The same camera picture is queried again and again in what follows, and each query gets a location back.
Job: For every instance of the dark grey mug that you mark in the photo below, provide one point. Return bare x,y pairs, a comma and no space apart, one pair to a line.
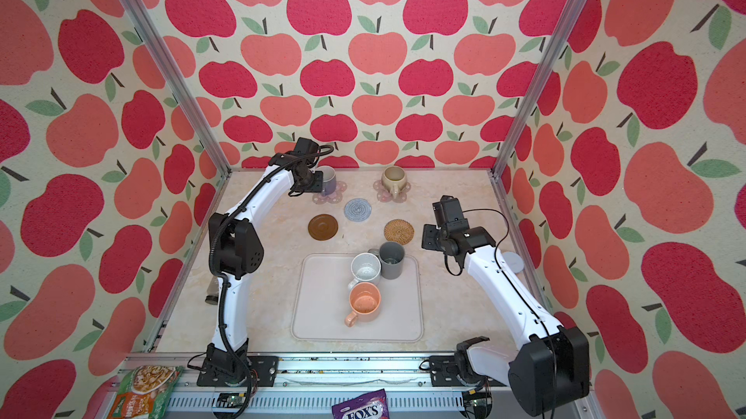
391,255

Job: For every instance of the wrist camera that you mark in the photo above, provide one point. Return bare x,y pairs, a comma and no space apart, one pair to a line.
306,149
449,216

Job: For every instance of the grey spice bottle lying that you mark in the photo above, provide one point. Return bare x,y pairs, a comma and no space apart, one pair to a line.
213,292

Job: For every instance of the brown round wooden coaster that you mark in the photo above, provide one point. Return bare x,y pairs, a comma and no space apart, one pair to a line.
323,227

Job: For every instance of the beige mug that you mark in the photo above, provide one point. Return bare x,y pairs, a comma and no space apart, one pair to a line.
394,181

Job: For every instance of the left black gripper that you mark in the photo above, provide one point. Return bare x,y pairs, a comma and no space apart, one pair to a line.
317,188

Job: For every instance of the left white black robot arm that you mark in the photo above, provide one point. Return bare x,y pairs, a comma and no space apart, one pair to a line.
236,253

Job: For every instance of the white mug upper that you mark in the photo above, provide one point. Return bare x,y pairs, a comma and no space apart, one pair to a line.
365,268

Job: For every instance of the grey round woven coaster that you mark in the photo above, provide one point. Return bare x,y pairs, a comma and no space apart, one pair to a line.
357,210

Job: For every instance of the white mug purple handle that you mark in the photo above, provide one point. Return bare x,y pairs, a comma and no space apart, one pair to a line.
329,182

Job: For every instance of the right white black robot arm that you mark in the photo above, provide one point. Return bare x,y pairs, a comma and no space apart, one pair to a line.
550,366

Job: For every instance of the green snack bag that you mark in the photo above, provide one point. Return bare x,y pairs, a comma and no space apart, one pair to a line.
145,392

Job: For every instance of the orange mug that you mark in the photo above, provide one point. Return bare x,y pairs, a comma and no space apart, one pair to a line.
365,301

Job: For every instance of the right aluminium frame post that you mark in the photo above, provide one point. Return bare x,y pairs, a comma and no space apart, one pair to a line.
556,44

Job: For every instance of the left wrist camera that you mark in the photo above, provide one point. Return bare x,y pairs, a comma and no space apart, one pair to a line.
306,149

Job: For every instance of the left aluminium frame post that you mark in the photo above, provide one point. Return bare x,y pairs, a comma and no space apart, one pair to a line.
139,14

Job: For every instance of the white plastic tray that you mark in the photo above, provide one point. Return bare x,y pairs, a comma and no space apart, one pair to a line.
322,303

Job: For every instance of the tan round rattan coaster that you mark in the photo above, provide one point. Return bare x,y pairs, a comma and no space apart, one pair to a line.
399,231

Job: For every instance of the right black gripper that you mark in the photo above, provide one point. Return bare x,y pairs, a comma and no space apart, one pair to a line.
428,232

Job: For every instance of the aluminium frame post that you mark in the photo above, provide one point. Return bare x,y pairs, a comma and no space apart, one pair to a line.
556,44
139,14

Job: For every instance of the aluminium front rail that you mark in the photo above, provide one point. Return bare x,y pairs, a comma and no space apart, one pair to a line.
310,384

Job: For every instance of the pink flower coaster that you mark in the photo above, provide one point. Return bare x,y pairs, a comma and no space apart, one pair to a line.
384,196
335,197

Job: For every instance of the purple Fox's candy bag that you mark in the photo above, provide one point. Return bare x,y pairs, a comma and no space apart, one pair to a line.
371,405

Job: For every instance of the white lid glass jar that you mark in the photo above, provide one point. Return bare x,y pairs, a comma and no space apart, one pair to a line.
514,261

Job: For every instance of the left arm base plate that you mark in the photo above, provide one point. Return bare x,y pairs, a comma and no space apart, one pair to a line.
265,369

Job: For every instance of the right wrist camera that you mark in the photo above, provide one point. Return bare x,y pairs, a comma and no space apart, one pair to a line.
449,216

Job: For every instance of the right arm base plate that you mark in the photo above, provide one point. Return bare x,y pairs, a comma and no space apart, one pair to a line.
454,370

